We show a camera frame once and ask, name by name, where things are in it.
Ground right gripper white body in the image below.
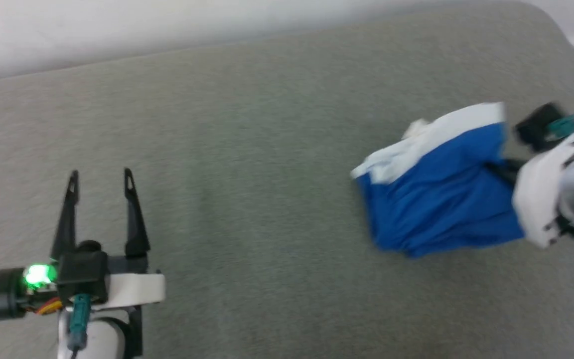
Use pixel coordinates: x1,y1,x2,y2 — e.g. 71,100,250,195
512,132,574,249

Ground grey-green fabric sofa cushion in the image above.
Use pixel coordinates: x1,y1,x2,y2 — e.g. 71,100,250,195
0,0,574,359

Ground left camera teal plug cable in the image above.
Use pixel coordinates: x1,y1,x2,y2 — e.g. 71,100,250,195
67,293,92,359

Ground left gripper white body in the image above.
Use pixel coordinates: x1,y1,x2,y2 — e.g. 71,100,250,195
105,253,166,358

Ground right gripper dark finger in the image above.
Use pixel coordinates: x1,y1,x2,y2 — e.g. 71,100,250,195
485,160,521,187

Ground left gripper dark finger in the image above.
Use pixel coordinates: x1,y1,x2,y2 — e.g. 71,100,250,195
50,170,80,261
123,167,151,258

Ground left gripper black cylinder motor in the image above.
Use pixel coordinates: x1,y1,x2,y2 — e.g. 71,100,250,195
0,263,59,321

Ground left gripper orange wire bundle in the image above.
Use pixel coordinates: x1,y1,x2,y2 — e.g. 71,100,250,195
27,298,64,316

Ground blue shorts with white trim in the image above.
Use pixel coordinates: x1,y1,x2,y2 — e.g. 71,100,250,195
350,102,526,259

